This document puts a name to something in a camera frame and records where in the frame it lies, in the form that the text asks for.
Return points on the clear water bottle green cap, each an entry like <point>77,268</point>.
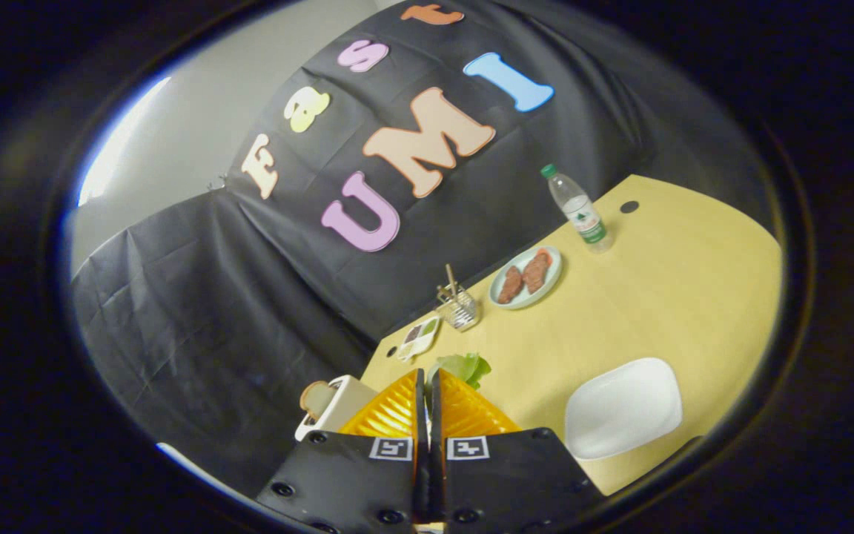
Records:
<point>583,215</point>

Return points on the green lettuce leaf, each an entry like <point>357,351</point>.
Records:
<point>464,367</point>

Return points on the white divided condiment dish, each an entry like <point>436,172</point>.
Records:
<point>419,337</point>

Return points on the bread slice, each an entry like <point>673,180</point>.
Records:
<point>316,399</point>

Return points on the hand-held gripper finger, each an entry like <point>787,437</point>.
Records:
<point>436,460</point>
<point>421,460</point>

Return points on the pale green plate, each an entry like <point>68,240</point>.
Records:
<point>554,273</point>

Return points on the white square plate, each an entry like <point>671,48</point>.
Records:
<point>620,408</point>

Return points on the white toaster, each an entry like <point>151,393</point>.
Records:
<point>353,400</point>

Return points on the brown meat patty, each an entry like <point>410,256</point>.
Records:
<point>510,285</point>
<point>536,273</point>

